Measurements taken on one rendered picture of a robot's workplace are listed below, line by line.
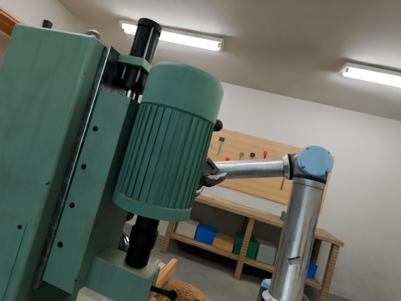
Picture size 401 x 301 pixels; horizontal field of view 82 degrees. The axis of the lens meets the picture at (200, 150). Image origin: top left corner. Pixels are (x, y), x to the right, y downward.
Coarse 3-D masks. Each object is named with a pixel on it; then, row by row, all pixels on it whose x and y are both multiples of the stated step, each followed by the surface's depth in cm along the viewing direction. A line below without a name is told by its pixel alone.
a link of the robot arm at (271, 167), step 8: (240, 160) 108; (248, 160) 106; (256, 160) 105; (264, 160) 103; (272, 160) 102; (280, 160) 101; (288, 160) 99; (224, 168) 106; (232, 168) 105; (240, 168) 104; (248, 168) 103; (256, 168) 102; (264, 168) 101; (272, 168) 101; (280, 168) 100; (288, 168) 98; (232, 176) 106; (240, 176) 105; (248, 176) 104; (256, 176) 104; (264, 176) 103; (272, 176) 103; (280, 176) 102; (288, 176) 99
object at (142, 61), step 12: (144, 24) 55; (156, 24) 55; (144, 36) 55; (156, 36) 57; (132, 48) 55; (144, 48) 55; (120, 60) 54; (132, 60) 53; (144, 60) 53; (132, 72) 54; (144, 72) 56; (120, 84) 55; (132, 84) 54; (144, 84) 58
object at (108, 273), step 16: (96, 256) 50; (112, 256) 52; (96, 272) 50; (112, 272) 49; (128, 272) 48; (144, 272) 49; (96, 288) 49; (112, 288) 49; (128, 288) 48; (144, 288) 47
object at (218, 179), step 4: (208, 176) 77; (212, 176) 76; (216, 176) 75; (220, 176) 73; (224, 176) 72; (208, 180) 77; (212, 180) 75; (216, 180) 73; (220, 180) 72; (212, 184) 76; (216, 184) 75
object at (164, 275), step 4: (172, 260) 88; (176, 260) 89; (168, 264) 84; (172, 264) 85; (176, 264) 89; (164, 268) 80; (168, 268) 81; (172, 268) 85; (160, 272) 77; (164, 272) 77; (168, 272) 80; (172, 272) 87; (160, 276) 74; (164, 276) 76; (168, 276) 81; (160, 280) 72; (164, 280) 77; (156, 284) 69; (160, 284) 73
